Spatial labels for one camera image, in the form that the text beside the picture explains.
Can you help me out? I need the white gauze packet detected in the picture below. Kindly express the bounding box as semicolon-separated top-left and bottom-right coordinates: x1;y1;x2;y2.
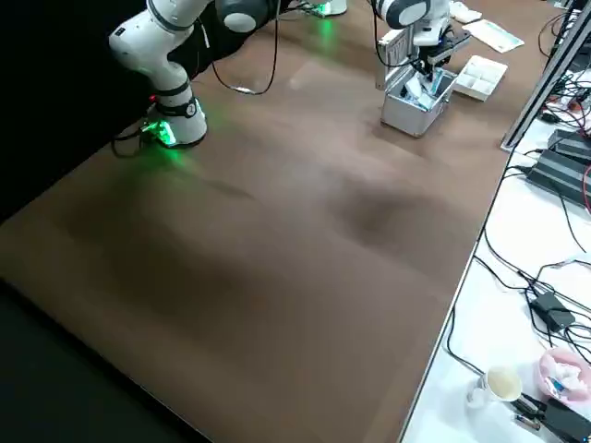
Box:
427;68;447;97

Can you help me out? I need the black power adapter brick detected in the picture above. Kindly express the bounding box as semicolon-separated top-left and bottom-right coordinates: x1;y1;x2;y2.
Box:
528;290;576;331

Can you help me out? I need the black flat device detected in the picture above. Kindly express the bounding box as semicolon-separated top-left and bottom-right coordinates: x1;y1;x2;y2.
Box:
537;395;591;443

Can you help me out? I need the aluminium first-aid case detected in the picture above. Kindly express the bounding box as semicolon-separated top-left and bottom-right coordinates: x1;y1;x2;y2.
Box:
374;27;460;138

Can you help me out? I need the white plastic hinged box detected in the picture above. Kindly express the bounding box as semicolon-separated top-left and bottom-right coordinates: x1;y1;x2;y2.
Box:
450;0;484;24

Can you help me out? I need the small black power supply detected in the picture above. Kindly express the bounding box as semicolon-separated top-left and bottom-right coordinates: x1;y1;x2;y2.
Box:
547;127;591;161

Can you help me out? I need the black marker pen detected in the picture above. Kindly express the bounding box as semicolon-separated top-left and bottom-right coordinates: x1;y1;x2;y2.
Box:
509;392;549;417

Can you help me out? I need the aluminium frame post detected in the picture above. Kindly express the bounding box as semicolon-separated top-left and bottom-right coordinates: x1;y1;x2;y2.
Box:
500;0;591;151

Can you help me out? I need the black arm base cable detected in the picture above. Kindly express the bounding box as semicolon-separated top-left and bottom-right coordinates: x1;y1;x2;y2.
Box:
110;124;150;161

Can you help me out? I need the white foam partition tray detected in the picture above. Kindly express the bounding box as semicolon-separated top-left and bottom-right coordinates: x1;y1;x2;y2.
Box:
453;54;510;102

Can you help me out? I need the white paper cup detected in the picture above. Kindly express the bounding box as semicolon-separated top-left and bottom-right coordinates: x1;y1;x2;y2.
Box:
464;365;525;410

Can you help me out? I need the pink bowl with tissues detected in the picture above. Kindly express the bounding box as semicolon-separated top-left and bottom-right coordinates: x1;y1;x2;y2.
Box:
535;346;591;408

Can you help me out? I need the black desk cable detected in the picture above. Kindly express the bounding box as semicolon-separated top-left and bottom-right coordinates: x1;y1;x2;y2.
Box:
445;304;487;376

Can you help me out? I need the large black power supply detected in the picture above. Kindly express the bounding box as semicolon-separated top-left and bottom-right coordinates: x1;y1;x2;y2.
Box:
525;148;591;210

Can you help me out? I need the long white blue flat packet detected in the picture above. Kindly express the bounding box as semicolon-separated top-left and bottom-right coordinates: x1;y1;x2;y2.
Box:
461;18;526;54

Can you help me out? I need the white side desk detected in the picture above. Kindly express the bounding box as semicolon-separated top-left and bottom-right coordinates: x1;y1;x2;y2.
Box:
399;0;591;443

